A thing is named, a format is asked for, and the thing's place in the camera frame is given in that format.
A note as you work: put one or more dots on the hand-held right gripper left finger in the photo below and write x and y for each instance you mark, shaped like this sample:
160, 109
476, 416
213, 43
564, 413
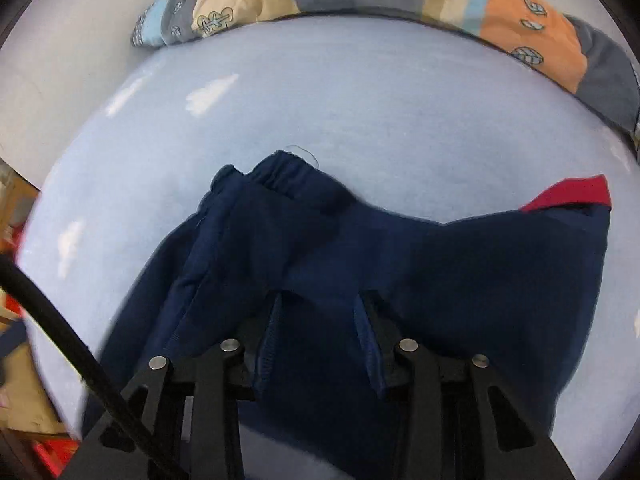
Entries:
267, 340

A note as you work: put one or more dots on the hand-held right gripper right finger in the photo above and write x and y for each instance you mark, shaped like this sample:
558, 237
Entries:
372, 345

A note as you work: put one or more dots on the light blue cloud bed sheet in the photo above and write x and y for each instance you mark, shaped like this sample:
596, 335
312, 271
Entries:
350, 110

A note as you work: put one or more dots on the red box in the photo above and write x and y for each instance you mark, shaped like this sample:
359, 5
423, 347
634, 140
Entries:
55, 460

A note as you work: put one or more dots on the beige cardboard box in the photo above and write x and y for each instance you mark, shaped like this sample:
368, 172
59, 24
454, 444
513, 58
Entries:
25, 395

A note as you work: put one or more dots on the wooden furniture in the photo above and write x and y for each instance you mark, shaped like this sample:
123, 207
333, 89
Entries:
17, 200

